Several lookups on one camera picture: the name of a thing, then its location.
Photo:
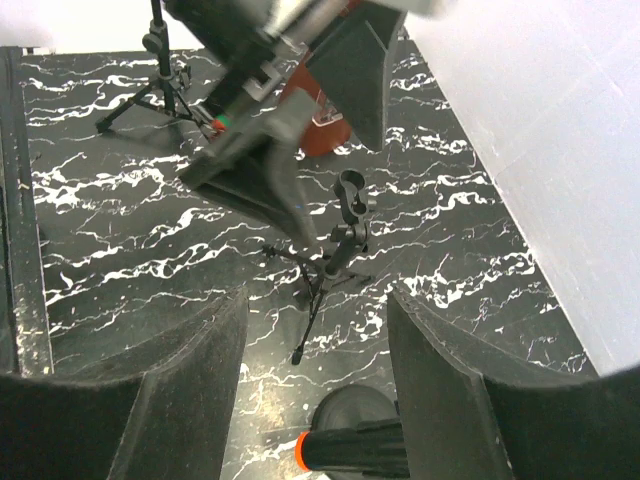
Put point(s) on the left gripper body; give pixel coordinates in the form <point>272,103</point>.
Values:
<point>249,44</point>

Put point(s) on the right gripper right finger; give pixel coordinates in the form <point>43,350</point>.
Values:
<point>470,410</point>

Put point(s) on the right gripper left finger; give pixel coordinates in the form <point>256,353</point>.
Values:
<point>158,410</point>

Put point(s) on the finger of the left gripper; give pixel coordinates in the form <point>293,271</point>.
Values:
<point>352,62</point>
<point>251,169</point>

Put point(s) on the black tripod mic stand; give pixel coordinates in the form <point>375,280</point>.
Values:
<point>351,238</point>

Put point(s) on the round base stand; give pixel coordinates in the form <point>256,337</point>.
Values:
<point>355,433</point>

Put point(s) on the brown red box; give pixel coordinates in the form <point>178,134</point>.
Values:
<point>327,129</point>

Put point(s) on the shock mount tripod stand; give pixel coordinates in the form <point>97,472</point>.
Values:
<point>162,93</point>

